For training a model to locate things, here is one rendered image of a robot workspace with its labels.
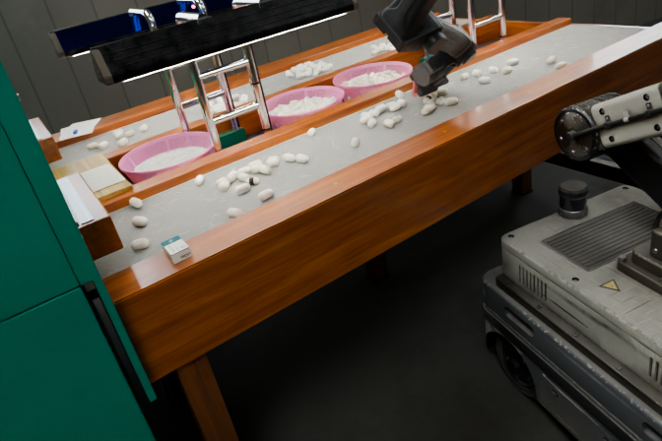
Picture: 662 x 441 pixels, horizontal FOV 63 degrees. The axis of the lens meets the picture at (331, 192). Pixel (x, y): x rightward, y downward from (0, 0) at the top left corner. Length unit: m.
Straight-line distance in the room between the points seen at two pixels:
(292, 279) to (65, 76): 2.21
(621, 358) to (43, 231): 1.07
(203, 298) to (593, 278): 0.81
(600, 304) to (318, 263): 0.57
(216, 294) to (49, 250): 0.31
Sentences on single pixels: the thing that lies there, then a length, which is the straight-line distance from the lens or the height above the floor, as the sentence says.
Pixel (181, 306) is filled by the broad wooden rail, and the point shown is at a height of 0.70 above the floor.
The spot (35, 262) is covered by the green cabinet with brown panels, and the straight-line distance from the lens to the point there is 0.87.
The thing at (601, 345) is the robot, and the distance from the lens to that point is 1.29.
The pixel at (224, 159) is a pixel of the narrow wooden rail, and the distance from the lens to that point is 1.40.
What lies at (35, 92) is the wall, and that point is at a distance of 3.11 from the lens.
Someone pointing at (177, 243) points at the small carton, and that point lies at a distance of 1.02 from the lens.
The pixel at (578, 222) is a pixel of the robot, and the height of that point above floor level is 0.47.
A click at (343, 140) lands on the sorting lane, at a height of 0.74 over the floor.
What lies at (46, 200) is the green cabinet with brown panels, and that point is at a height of 0.98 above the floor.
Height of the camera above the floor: 1.25
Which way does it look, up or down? 27 degrees down
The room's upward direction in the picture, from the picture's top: 12 degrees counter-clockwise
